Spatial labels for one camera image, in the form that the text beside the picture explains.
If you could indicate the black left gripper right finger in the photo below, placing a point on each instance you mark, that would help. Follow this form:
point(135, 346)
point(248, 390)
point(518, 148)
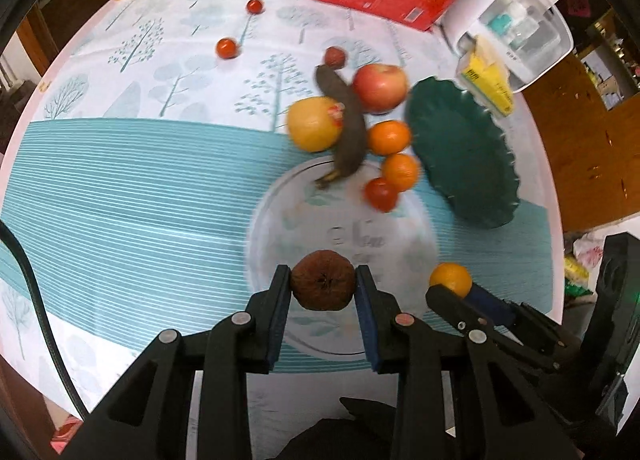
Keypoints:
point(455, 399)

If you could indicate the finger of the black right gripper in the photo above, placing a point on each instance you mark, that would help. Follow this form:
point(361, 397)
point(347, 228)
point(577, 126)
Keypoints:
point(472, 324)
point(492, 302)

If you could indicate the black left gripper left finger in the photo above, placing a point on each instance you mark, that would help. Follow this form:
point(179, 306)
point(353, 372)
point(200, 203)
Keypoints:
point(145, 415)

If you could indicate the small orange mandarin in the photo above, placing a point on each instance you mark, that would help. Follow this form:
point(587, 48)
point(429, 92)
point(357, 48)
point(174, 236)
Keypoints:
point(454, 277)

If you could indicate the brown wrinkled passion fruit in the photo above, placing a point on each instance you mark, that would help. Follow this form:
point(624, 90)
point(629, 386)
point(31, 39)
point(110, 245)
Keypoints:
point(323, 281)

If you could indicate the red tomato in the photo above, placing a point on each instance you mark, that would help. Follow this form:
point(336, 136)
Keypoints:
point(380, 194)

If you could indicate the overripe dark banana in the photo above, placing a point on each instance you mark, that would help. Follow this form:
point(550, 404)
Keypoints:
point(351, 147)

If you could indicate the large yellow grapefruit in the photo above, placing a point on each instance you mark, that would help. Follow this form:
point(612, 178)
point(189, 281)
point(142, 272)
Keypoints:
point(315, 124)

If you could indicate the dark red lychee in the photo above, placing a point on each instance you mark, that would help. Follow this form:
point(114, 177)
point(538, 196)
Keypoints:
point(335, 57)

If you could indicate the orange tangerine lower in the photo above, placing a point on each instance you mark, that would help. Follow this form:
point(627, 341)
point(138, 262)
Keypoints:
point(401, 170)

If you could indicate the orange tangerine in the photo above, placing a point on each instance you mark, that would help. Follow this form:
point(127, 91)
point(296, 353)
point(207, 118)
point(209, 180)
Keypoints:
point(388, 137)
point(401, 170)

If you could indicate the dark green scalloped plate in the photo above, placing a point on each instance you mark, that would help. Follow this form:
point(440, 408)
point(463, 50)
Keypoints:
point(463, 152)

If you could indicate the orange tangerine upper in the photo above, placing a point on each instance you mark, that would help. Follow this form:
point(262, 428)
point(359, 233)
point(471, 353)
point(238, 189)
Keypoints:
point(388, 137)

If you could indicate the red apple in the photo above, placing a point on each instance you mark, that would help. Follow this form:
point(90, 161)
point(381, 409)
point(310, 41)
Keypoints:
point(380, 87)

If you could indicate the yellow tissue pack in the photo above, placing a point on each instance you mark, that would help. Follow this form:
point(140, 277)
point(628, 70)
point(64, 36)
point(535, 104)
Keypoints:
point(481, 70)

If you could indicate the patterned tablecloth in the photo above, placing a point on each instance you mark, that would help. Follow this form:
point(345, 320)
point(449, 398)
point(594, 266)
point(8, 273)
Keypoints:
point(153, 185)

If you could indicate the white storage box with bottles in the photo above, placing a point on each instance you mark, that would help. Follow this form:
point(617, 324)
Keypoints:
point(530, 36)

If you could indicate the cherry tomato near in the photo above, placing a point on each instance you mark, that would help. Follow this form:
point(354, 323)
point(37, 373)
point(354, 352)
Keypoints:
point(227, 48)

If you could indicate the cherry tomato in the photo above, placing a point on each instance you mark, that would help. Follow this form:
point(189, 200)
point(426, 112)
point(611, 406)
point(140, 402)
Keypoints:
point(227, 48)
point(255, 7)

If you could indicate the cherry tomato far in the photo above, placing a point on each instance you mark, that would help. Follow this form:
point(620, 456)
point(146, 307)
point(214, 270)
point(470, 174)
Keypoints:
point(255, 7)

